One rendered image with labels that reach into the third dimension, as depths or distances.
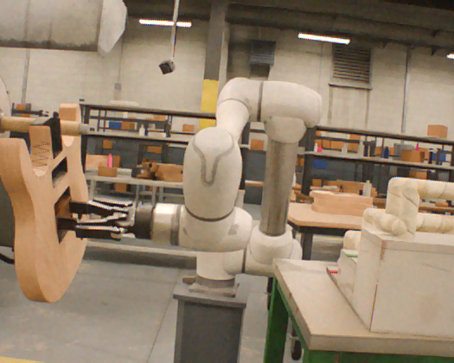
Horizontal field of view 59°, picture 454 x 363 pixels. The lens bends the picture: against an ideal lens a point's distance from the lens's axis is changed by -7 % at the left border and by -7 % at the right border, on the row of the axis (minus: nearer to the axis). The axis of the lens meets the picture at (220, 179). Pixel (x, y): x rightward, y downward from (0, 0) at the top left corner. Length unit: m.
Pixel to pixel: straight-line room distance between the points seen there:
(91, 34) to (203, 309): 1.12
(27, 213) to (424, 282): 0.74
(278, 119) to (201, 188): 0.58
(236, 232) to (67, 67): 12.20
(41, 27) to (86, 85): 11.83
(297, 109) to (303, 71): 11.06
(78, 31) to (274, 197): 0.91
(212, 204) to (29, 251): 0.36
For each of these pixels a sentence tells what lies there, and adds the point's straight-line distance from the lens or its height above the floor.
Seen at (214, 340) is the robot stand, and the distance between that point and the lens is 1.67.
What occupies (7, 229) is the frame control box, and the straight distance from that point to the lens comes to 1.26.
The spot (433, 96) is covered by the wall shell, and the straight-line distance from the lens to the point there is 13.53.
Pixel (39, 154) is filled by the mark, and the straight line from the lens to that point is 0.91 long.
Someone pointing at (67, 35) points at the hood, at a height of 1.41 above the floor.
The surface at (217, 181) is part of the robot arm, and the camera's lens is 0.78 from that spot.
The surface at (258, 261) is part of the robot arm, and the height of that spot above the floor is 0.85.
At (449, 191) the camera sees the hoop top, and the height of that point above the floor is 1.20.
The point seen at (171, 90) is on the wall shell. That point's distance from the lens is 12.13.
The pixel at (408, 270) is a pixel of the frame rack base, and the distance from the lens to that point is 0.81.
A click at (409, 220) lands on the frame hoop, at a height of 1.14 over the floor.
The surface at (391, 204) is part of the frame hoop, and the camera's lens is 0.88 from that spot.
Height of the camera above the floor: 1.22
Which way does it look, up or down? 3 degrees down
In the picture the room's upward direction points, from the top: 5 degrees clockwise
